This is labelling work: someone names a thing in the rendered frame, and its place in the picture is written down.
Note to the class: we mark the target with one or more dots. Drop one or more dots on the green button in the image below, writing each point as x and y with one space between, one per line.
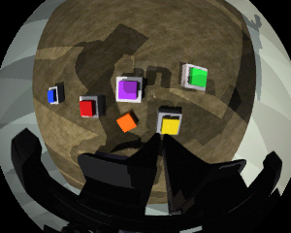
193 77

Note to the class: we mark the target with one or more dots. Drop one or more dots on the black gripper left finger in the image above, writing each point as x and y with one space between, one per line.
136 172

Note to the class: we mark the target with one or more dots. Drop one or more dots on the red button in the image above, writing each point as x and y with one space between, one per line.
91 105

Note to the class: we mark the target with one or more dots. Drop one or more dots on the purple button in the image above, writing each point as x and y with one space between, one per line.
129 89

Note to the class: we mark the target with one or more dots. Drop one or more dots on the orange block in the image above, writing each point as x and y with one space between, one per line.
127 121

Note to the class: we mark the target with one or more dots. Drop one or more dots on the blue button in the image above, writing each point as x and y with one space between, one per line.
55 94

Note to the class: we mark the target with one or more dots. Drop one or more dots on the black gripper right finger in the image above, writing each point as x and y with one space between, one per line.
186 174

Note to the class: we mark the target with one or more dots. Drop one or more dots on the yellow button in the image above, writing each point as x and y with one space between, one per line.
168 121

